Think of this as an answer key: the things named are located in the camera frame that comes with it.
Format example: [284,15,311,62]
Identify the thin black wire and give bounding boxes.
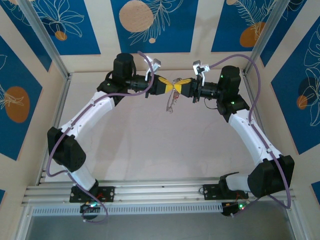
[204,98,219,110]

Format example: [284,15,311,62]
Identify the silver metal chain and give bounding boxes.
[164,77,185,115]

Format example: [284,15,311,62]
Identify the aluminium frame post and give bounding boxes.
[243,0,308,76]
[18,0,72,80]

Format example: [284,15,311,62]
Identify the grey slotted cable duct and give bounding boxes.
[31,202,226,217]

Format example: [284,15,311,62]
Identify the aluminium side rail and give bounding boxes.
[242,69,298,201]
[36,73,73,187]

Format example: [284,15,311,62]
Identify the controller board with LED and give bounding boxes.
[79,202,101,221]
[221,201,251,218]

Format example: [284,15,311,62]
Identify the wide aluminium base rail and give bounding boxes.
[21,177,297,207]

